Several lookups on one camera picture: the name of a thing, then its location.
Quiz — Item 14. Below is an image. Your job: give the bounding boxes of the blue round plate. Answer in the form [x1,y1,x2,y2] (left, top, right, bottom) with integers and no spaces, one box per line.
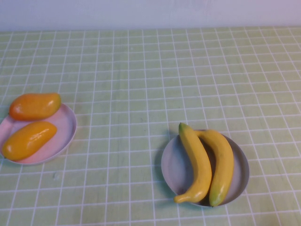
[161,129,250,208]

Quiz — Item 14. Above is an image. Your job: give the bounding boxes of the orange mango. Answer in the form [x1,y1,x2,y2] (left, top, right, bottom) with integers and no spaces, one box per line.
[8,93,62,121]

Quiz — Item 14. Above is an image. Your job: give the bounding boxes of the yellow-orange mango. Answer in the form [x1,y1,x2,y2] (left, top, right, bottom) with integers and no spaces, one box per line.
[2,121,58,162]

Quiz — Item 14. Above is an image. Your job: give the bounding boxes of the slender strongly curved banana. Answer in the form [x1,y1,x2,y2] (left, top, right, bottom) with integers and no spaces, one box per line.
[174,122,213,204]

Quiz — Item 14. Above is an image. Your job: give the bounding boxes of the pink round plate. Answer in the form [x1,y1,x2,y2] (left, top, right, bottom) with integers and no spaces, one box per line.
[0,102,78,165]

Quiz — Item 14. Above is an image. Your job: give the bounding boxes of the thick banana green end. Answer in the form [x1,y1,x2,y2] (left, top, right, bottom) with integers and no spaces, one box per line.
[195,129,235,207]

